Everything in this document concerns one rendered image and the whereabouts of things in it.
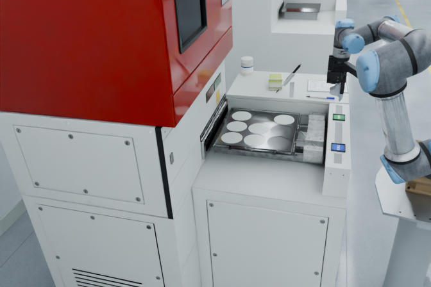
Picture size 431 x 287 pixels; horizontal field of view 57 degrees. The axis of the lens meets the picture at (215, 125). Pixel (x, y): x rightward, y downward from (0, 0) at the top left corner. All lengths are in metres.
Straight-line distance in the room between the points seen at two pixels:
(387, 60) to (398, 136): 0.29
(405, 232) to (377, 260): 0.72
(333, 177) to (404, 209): 0.28
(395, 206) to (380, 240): 1.06
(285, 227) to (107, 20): 1.06
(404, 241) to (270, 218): 0.59
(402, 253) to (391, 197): 0.35
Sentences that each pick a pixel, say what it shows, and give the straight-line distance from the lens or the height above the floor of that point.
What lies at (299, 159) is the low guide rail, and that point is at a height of 0.84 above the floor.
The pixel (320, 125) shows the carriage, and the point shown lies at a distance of 2.00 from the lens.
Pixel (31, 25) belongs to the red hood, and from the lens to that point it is 1.41.
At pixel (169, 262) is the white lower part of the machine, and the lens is 1.74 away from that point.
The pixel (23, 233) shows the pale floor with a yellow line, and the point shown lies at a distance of 3.01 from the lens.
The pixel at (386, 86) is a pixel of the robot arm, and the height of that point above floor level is 1.36.
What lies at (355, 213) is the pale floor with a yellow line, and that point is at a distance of 2.86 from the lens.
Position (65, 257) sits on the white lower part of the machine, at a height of 0.47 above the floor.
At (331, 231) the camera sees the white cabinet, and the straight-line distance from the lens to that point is 1.70.
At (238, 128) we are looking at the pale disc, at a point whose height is 0.90.
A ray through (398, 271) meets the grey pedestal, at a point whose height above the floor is 0.38.
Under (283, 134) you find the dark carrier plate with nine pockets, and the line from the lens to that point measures 1.87.
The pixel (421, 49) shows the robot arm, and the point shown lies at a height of 1.47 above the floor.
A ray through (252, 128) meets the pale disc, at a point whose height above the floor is 0.90.
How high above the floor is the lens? 1.87
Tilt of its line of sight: 30 degrees down
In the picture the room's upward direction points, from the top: 3 degrees counter-clockwise
